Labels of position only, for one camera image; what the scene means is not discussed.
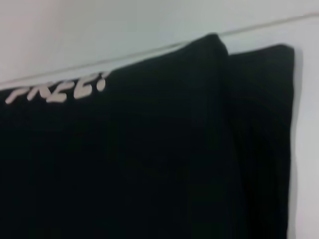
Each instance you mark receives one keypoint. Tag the black shirt with white print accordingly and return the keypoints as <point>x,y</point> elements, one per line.
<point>124,149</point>

